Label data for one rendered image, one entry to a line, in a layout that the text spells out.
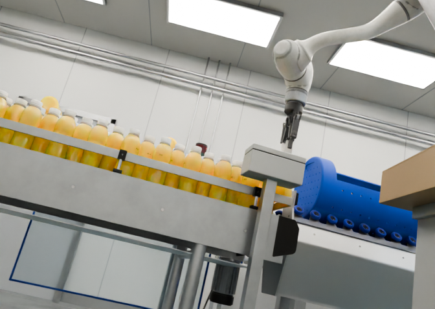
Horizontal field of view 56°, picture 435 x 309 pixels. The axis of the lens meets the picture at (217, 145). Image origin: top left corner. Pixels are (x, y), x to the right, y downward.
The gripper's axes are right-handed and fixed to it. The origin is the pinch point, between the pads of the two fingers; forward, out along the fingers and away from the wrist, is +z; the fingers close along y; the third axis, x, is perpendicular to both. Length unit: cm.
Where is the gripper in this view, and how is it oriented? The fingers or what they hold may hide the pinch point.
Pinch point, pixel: (286, 150)
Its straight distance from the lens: 164.6
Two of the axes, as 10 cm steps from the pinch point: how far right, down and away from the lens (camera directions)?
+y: -2.3, 2.5, 9.4
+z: -2.2, 9.3, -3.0
